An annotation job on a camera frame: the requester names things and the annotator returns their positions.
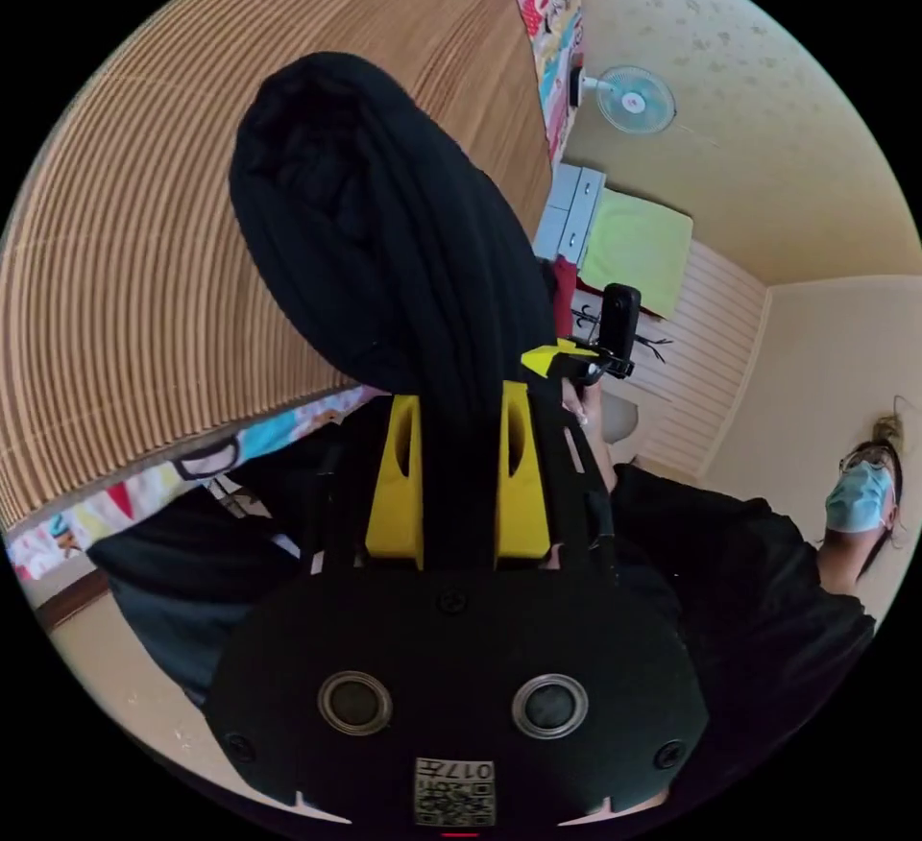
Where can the person's body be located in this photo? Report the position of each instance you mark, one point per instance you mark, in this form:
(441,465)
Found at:
(735,567)

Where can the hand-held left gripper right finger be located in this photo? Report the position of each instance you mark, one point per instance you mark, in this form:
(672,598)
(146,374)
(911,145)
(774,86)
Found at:
(529,517)

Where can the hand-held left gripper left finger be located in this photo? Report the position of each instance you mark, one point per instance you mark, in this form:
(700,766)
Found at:
(385,517)

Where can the person's right hand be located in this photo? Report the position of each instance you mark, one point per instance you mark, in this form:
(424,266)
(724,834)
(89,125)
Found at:
(594,441)

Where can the white wall fan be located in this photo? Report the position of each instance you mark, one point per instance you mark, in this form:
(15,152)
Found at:
(634,101)

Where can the grey drawer cabinet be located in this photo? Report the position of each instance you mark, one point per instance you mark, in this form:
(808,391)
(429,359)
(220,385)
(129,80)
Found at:
(569,214)

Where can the black pants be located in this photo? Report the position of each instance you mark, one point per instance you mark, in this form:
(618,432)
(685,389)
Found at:
(374,222)

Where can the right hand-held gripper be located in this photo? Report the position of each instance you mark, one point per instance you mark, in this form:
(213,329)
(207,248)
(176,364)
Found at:
(580,367)

